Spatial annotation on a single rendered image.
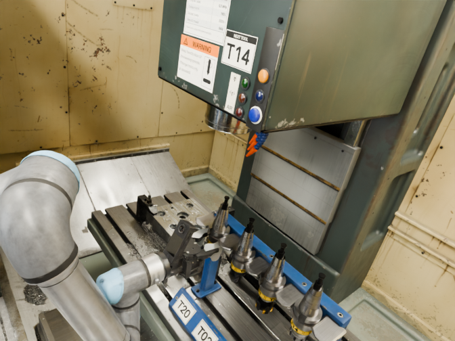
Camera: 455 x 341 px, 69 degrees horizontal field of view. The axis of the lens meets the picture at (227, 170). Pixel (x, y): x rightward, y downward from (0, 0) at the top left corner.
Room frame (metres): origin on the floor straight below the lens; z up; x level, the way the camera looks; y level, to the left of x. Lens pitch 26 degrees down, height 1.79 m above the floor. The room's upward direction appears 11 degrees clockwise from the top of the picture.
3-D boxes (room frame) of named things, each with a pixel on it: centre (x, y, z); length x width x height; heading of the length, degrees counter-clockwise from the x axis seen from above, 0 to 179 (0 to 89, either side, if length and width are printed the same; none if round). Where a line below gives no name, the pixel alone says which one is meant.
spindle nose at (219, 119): (1.03, 0.03, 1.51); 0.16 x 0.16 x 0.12
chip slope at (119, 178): (1.50, 0.50, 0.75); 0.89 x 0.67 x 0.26; 135
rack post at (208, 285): (0.86, -0.01, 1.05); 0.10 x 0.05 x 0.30; 135
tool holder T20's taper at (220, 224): (0.79, -0.01, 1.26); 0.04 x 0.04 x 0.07
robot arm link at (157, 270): (0.64, 0.14, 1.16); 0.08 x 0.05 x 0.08; 45
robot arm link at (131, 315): (0.57, 0.18, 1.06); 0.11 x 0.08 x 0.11; 19
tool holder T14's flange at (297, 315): (0.55, -0.24, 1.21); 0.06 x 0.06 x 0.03
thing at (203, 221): (0.82, 0.03, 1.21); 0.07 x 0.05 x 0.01; 135
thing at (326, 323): (0.51, -0.28, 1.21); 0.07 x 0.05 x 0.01; 135
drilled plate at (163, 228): (1.11, 0.11, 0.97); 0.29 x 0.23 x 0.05; 45
